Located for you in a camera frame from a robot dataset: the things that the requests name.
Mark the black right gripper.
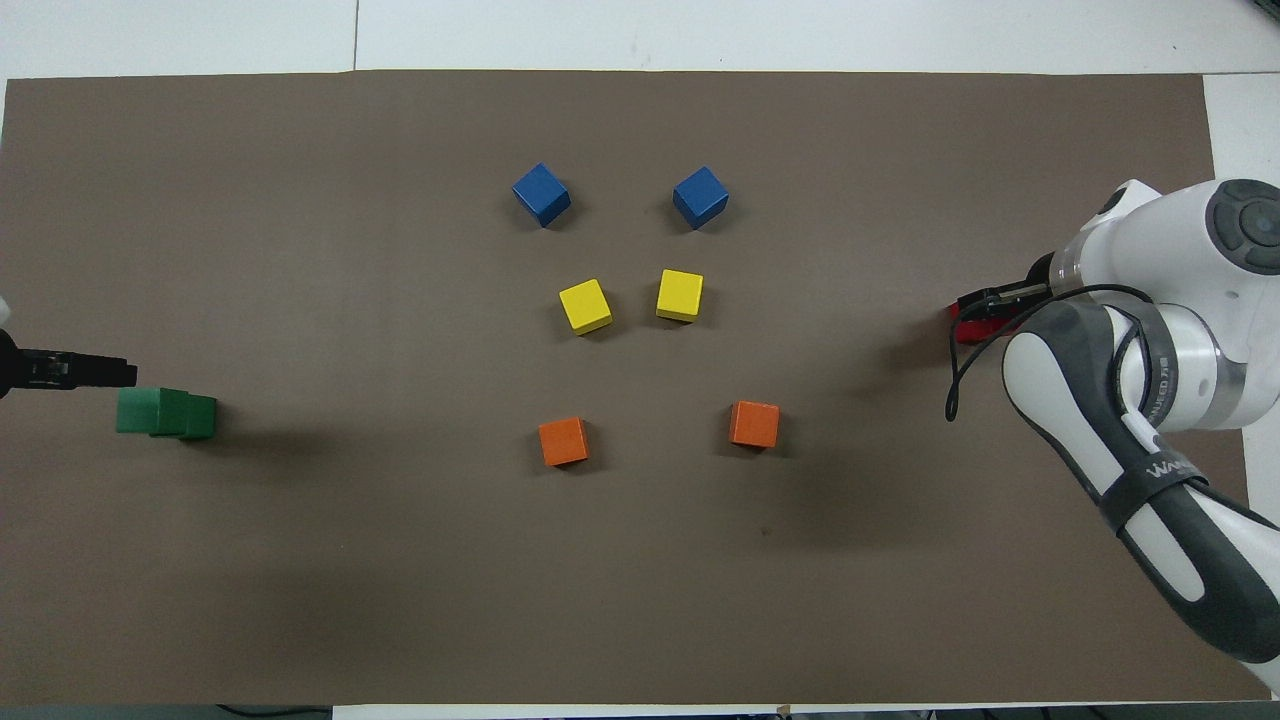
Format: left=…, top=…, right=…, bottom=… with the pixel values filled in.
left=957, top=250, right=1063, bottom=324

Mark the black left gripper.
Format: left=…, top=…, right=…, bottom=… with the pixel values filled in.
left=0, top=328, right=138, bottom=401

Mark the green wooden cube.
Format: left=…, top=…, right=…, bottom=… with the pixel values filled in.
left=150, top=394, right=219, bottom=442
left=115, top=387, right=192, bottom=437

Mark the orange wooden cube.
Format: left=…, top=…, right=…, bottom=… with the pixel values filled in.
left=538, top=416, right=591, bottom=468
left=729, top=400, right=781, bottom=450

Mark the blue wooden cube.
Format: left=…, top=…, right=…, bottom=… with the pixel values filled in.
left=512, top=163, right=572, bottom=228
left=672, top=166, right=730, bottom=231

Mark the yellow wooden cube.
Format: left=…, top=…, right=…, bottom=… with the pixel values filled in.
left=656, top=269, right=705, bottom=324
left=558, top=278, right=614, bottom=336

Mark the brown table mat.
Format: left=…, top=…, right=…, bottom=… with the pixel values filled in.
left=0, top=70, right=1271, bottom=706

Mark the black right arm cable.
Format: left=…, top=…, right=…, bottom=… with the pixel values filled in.
left=944, top=284, right=1163, bottom=422

